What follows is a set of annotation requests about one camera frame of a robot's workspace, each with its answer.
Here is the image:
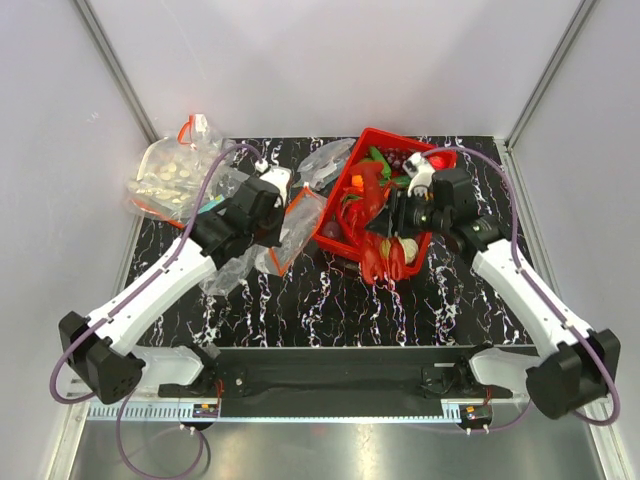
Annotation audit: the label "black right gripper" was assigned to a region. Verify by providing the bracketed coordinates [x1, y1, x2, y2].
[365, 187, 450, 240]

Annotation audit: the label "clear orange-zip bag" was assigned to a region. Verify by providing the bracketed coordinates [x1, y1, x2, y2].
[200, 182, 327, 296]

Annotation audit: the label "red toy lobster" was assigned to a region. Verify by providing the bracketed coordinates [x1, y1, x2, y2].
[350, 161, 406, 284]

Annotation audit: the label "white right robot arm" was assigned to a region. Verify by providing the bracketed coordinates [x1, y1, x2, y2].
[386, 169, 621, 426]

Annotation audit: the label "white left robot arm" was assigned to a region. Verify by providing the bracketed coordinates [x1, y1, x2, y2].
[59, 167, 292, 405]

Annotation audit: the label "small clear bag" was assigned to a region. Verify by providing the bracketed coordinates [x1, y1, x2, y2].
[293, 138, 356, 192]

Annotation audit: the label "pale green toy cabbage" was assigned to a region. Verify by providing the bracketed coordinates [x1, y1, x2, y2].
[399, 238, 419, 265]

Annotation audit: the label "red toy apple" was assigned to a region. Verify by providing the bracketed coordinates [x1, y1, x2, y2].
[428, 155, 450, 170]

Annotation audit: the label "purple toy onion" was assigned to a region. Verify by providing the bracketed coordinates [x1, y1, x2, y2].
[321, 220, 343, 241]

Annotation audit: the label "purple toy grapes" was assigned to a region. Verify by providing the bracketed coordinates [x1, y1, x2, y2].
[381, 148, 410, 170]

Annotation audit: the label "red plastic bin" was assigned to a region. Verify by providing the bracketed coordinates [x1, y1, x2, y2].
[313, 127, 436, 264]

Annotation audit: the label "green toy pea pod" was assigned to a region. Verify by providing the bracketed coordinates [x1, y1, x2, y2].
[369, 146, 392, 179]

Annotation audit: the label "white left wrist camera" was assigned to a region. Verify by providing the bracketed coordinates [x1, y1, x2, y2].
[254, 159, 293, 204]

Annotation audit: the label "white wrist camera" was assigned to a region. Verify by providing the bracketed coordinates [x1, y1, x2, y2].
[403, 152, 435, 197]
[254, 159, 293, 204]

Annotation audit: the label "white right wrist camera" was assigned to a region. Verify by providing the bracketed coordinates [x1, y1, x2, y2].
[403, 152, 435, 197]

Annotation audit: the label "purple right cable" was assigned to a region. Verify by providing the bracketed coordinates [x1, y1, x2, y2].
[407, 146, 622, 434]

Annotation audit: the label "purple cable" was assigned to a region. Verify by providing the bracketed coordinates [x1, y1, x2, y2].
[49, 143, 264, 480]
[407, 146, 622, 434]

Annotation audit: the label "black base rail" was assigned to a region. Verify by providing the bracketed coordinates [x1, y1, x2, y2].
[159, 346, 512, 422]

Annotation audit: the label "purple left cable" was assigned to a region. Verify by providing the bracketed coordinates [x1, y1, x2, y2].
[49, 143, 264, 480]

